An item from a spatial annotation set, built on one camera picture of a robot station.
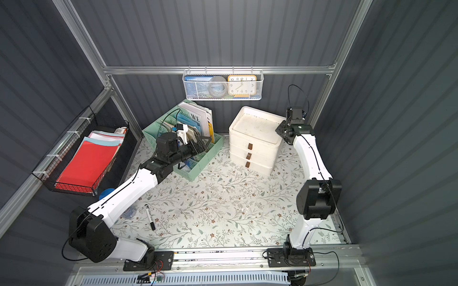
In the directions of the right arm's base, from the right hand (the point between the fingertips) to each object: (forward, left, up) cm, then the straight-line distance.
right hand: (288, 130), depth 87 cm
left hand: (-12, +39, +5) cm, 41 cm away
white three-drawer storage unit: (-6, +17, -4) cm, 18 cm away
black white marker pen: (-37, +66, -25) cm, 80 cm away
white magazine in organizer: (+12, +44, 0) cm, 46 cm away
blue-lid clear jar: (-31, +80, -6) cm, 86 cm away
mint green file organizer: (-7, +48, -18) cm, 51 cm away
